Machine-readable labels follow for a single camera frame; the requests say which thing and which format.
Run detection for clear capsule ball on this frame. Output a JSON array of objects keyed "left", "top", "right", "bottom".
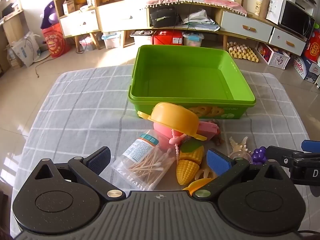
[{"left": 229, "top": 150, "right": 252, "bottom": 165}]

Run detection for beige plastic toy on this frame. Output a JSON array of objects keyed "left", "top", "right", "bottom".
[{"left": 194, "top": 166, "right": 218, "bottom": 180}]

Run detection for white plastic bag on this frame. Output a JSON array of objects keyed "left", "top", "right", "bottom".
[{"left": 10, "top": 31, "right": 42, "bottom": 67}]

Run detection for wooden bookshelf cabinet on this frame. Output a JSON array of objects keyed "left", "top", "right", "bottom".
[{"left": 51, "top": 0, "right": 150, "bottom": 53}]

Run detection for toy corn half green husk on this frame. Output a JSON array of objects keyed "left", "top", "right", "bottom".
[{"left": 179, "top": 139, "right": 205, "bottom": 165}]

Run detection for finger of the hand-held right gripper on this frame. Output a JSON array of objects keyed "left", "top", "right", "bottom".
[
  {"left": 266, "top": 146, "right": 320, "bottom": 167},
  {"left": 301, "top": 140, "right": 320, "bottom": 153}
]

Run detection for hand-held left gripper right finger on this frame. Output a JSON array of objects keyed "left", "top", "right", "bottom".
[{"left": 192, "top": 149, "right": 288, "bottom": 202}]

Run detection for yellow egg tray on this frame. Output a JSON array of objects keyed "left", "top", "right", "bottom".
[{"left": 227, "top": 41, "right": 259, "bottom": 63}]

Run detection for black bag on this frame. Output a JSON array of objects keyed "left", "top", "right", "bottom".
[{"left": 149, "top": 9, "right": 180, "bottom": 28}]

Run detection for purple toy grapes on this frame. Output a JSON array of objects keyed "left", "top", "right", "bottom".
[{"left": 251, "top": 146, "right": 267, "bottom": 165}]

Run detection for red cardboard box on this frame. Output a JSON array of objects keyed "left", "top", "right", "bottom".
[{"left": 152, "top": 30, "right": 183, "bottom": 46}]

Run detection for white cylindrical canister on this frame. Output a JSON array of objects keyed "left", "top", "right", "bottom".
[{"left": 255, "top": 0, "right": 267, "bottom": 15}]

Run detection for clear cotton swab container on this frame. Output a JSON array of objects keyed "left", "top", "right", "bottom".
[{"left": 110, "top": 129, "right": 178, "bottom": 190}]

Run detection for beige starfish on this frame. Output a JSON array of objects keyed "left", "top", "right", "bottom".
[{"left": 229, "top": 136, "right": 252, "bottom": 154}]

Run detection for pink string toy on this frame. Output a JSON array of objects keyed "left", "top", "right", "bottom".
[{"left": 169, "top": 129, "right": 188, "bottom": 164}]

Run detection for white storage box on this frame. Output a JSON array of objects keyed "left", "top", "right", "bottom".
[{"left": 130, "top": 30, "right": 153, "bottom": 47}]

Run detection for orange plastic toy piece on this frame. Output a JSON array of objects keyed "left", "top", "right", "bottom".
[{"left": 182, "top": 177, "right": 217, "bottom": 197}]

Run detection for red printed bag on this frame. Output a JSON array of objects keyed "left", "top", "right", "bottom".
[{"left": 41, "top": 22, "right": 72, "bottom": 58}]

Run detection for wooden desk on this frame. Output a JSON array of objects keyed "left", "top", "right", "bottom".
[{"left": 0, "top": 0, "right": 24, "bottom": 73}]

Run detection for yellow toy pot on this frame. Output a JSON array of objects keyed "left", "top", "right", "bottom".
[{"left": 137, "top": 102, "right": 208, "bottom": 141}]

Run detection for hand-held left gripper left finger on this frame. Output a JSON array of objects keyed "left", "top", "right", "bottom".
[{"left": 34, "top": 146, "right": 127, "bottom": 202}]

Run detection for folded cloths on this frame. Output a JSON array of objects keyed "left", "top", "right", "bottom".
[{"left": 180, "top": 9, "right": 220, "bottom": 32}]

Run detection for yellow toy corn tip half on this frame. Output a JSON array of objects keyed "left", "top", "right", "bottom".
[{"left": 176, "top": 160, "right": 200, "bottom": 186}]

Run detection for wooden tv cabinet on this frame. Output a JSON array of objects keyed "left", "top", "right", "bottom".
[{"left": 146, "top": 4, "right": 313, "bottom": 57}]

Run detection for brown toy figurine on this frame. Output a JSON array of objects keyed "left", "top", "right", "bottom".
[{"left": 211, "top": 119, "right": 227, "bottom": 147}]

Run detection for pink toy box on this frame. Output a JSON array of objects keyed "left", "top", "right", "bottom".
[{"left": 197, "top": 120, "right": 221, "bottom": 140}]

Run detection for grey checkered tablecloth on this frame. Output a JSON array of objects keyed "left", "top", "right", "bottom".
[{"left": 11, "top": 65, "right": 315, "bottom": 235}]

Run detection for green plastic box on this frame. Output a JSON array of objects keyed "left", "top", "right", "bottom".
[{"left": 128, "top": 44, "right": 256, "bottom": 119}]

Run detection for clear storage box pink contents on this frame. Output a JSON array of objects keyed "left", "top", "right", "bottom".
[{"left": 182, "top": 32, "right": 202, "bottom": 47}]

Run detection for pink round toy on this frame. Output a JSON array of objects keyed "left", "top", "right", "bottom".
[{"left": 153, "top": 120, "right": 175, "bottom": 151}]

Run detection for purple plush toy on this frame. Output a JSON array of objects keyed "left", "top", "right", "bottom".
[{"left": 40, "top": 0, "right": 62, "bottom": 29}]

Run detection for red gift box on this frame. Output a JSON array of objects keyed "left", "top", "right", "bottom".
[{"left": 304, "top": 29, "right": 320, "bottom": 63}]

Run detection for clear storage box blue lid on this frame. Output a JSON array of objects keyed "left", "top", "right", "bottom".
[{"left": 101, "top": 31, "right": 122, "bottom": 50}]

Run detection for blue white cardboard box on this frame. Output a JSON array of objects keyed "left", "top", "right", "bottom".
[{"left": 292, "top": 55, "right": 320, "bottom": 83}]

